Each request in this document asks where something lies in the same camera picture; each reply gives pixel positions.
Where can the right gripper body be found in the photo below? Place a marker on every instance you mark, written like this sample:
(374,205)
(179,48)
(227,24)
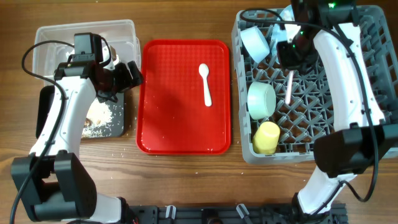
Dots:
(295,55)

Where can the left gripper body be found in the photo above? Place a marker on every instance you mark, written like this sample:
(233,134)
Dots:
(117,79)

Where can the rice and nut leftovers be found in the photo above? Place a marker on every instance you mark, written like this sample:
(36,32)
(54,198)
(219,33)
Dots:
(98,118)

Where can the white plastic fork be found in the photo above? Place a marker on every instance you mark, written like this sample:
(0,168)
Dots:
(289,87)

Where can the light blue small bowl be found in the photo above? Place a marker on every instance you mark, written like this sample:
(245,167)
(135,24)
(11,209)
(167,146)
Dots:
(255,43)

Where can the mint green bowl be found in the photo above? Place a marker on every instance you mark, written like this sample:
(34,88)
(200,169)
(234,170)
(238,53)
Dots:
(261,100)

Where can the yellow cup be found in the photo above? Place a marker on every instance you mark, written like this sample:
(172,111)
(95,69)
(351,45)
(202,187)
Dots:
(266,138)

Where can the white plastic spoon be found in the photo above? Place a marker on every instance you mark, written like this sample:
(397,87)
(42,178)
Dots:
(204,72)

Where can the light blue plate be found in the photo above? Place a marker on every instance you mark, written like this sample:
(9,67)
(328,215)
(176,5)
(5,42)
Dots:
(279,35)

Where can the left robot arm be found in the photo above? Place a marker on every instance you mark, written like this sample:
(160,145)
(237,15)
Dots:
(51,182)

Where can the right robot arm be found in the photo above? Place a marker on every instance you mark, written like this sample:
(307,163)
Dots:
(330,31)

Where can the grey dishwasher rack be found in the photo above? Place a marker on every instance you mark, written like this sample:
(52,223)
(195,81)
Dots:
(310,113)

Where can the clear plastic bin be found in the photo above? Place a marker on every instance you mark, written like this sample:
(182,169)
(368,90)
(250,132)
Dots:
(119,34)

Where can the black rectangular tray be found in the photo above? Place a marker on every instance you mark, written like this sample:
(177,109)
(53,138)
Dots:
(116,127)

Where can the red serving tray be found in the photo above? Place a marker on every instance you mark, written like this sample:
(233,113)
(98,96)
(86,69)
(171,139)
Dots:
(172,118)

